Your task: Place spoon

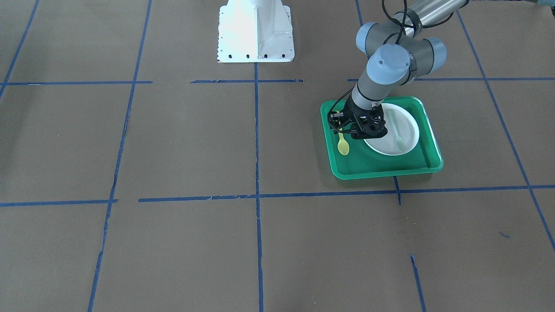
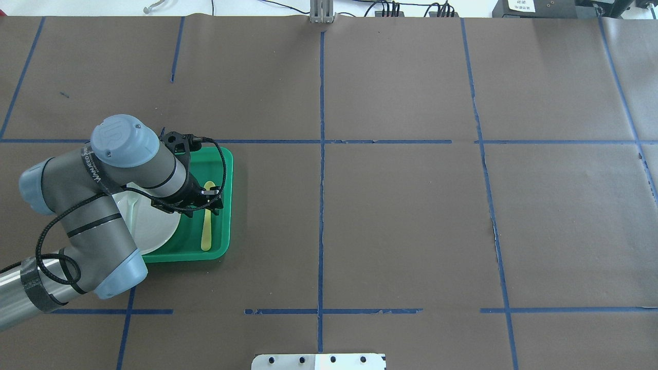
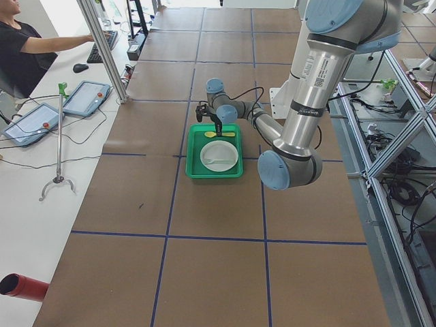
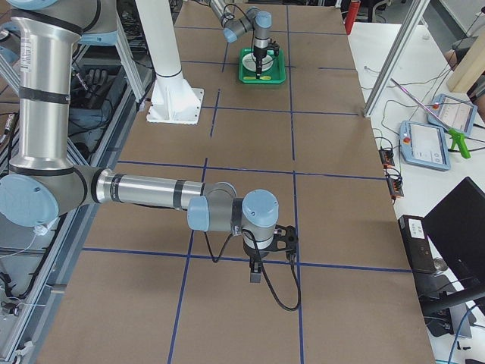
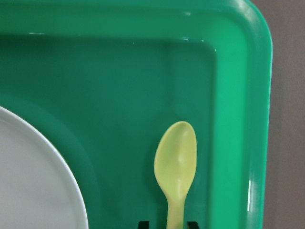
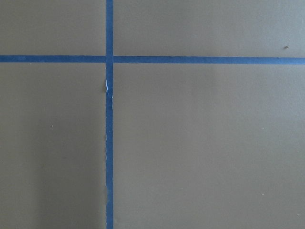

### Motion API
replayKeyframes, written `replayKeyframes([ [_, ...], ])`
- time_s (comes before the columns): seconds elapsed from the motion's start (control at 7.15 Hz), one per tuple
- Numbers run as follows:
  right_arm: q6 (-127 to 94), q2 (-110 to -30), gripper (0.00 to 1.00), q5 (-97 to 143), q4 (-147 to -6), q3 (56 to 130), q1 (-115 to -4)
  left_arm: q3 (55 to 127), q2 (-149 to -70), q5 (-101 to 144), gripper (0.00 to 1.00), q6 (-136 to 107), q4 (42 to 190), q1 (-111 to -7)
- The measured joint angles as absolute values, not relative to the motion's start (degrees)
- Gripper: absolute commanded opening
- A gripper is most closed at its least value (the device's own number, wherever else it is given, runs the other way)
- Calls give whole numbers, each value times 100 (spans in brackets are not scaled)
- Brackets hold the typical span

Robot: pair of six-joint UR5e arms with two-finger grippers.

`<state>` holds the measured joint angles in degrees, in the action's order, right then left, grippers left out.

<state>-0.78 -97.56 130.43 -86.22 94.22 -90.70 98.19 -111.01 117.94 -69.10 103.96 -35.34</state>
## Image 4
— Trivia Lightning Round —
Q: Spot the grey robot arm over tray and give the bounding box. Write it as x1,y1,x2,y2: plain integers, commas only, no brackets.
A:
205,0,274,79

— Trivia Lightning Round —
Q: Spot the black gripper body over tray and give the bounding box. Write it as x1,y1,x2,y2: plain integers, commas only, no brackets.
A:
253,46,268,65

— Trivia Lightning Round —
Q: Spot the aluminium frame post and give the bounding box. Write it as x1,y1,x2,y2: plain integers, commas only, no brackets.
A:
363,0,430,118

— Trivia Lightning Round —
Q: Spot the near blue teach pendant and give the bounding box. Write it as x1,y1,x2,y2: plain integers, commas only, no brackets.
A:
399,121,451,171

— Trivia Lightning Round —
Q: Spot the black laptop computer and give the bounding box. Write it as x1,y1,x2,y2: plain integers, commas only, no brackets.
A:
424,177,484,283

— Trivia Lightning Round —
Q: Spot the red cylinder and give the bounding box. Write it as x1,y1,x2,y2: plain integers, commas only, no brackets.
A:
344,0,361,35

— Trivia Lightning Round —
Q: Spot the black box with label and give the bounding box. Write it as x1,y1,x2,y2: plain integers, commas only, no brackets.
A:
398,215,449,300

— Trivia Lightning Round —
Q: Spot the white round plate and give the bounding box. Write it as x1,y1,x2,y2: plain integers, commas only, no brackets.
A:
242,53,274,73

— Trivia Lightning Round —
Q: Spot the yellow plastic spoon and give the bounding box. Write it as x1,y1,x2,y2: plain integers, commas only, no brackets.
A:
242,76,272,82

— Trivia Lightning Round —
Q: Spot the black cable connector block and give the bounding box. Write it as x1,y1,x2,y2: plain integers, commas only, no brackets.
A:
386,174,404,200
378,148,395,168

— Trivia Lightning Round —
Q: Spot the left black cable connector block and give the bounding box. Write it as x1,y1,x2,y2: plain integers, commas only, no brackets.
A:
378,148,395,168

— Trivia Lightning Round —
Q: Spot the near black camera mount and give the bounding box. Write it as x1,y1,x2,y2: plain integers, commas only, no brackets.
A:
268,224,299,262

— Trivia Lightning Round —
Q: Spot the green plastic tray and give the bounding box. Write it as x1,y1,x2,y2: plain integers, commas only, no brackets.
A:
239,48,286,84

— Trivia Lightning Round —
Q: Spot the blue teach pendant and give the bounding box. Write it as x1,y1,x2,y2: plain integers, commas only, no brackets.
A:
399,121,451,171
430,94,477,137

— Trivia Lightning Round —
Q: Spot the far blue teach pendant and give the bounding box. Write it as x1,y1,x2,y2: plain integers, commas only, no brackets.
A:
430,94,477,137

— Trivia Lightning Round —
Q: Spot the green handled grabber tool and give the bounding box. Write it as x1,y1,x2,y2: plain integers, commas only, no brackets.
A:
390,78,471,158

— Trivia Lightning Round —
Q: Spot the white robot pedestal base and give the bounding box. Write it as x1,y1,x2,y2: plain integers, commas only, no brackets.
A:
136,0,204,125

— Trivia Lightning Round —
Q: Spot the right black cable connector block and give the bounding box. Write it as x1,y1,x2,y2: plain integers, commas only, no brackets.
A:
386,174,404,200

